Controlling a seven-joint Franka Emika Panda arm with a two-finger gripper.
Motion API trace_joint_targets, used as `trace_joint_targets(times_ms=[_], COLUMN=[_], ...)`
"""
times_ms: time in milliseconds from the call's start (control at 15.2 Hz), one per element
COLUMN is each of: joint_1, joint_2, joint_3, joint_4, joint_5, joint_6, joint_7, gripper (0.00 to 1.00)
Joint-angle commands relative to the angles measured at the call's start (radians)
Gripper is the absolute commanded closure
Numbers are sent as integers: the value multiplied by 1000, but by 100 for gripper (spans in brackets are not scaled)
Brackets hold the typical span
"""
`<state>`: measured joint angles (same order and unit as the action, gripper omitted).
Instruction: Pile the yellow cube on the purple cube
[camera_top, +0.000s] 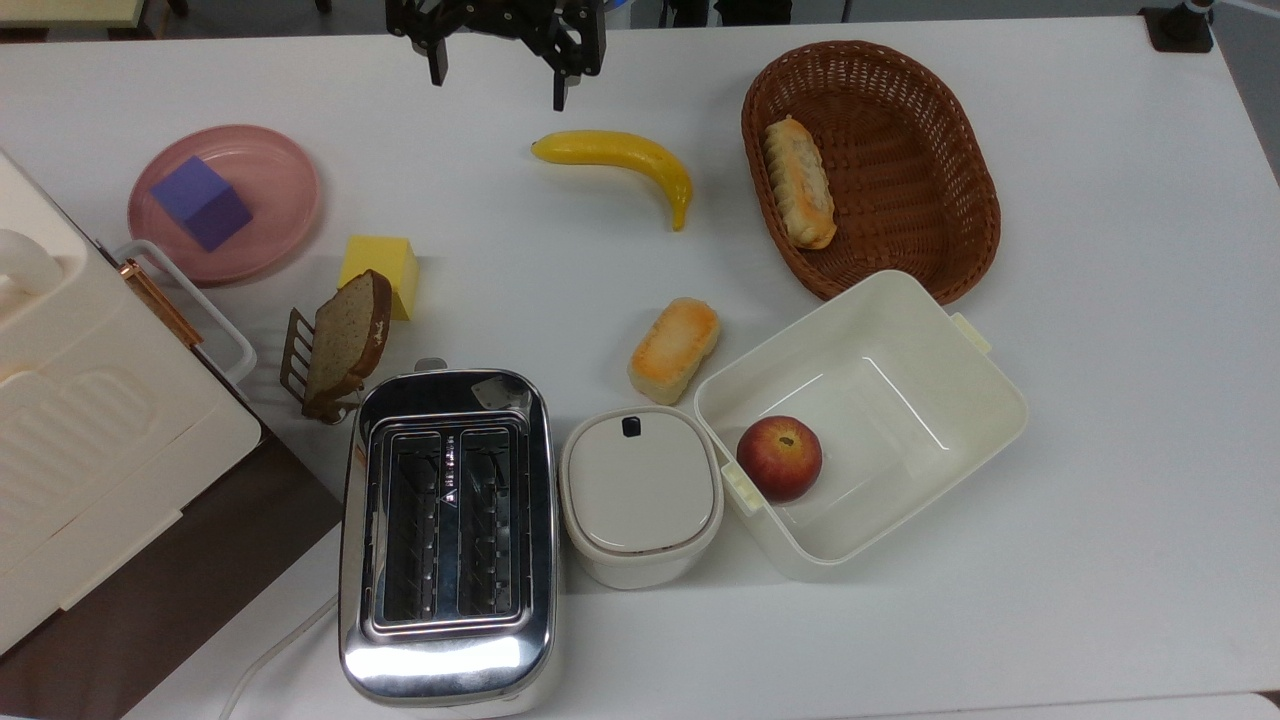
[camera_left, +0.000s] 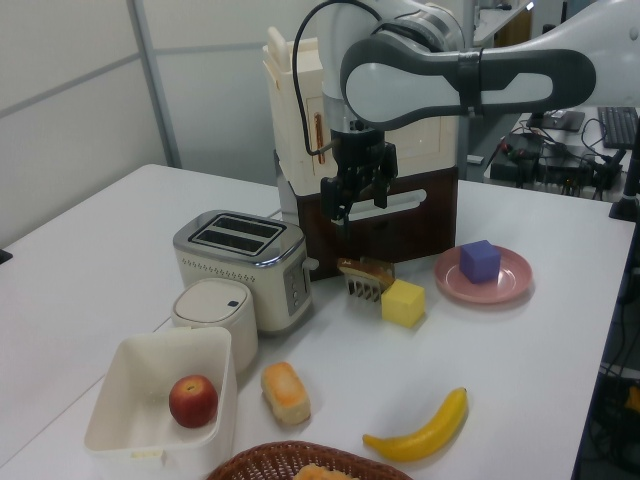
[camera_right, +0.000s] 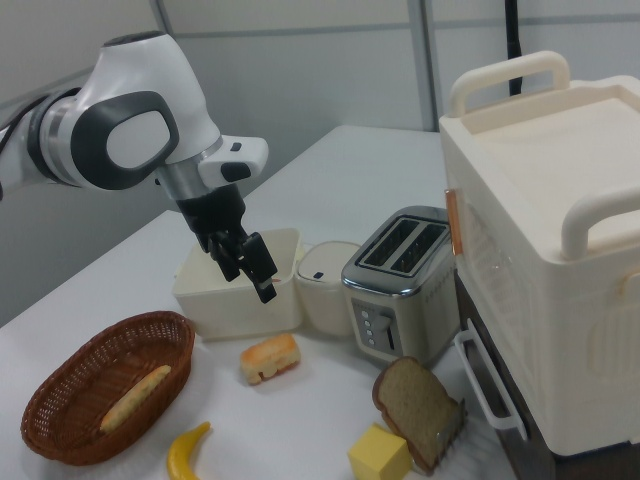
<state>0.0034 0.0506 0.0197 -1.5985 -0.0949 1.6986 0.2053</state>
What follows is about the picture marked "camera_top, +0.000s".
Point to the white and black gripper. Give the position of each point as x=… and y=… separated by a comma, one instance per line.
x=500, y=20

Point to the long ridged bread roll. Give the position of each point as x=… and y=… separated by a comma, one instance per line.
x=800, y=185

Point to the red apple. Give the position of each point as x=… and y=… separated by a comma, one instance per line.
x=780, y=460

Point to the brown wicker basket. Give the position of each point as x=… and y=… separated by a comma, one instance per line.
x=900, y=160

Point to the chrome two-slot toaster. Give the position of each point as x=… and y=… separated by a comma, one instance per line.
x=450, y=660

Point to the brown toast slice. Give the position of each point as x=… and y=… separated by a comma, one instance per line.
x=345, y=335

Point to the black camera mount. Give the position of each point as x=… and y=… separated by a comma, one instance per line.
x=1180, y=30

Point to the metal toast rack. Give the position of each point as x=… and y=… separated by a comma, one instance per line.
x=292, y=350

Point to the orange glazed bread bun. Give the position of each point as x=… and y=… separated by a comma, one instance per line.
x=675, y=350

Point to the open white plastic box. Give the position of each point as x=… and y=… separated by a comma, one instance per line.
x=880, y=450

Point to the yellow cube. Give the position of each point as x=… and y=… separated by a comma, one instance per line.
x=385, y=260

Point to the small white lidded container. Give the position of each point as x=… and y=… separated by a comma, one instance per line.
x=640, y=490

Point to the purple cube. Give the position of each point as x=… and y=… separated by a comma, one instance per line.
x=200, y=200

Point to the pink plate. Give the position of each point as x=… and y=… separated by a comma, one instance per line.
x=280, y=190

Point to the large cream storage box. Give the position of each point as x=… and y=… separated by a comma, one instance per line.
x=100, y=420

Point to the yellow banana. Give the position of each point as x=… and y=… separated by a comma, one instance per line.
x=620, y=150

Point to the pale yellow table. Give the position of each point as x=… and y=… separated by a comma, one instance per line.
x=70, y=12

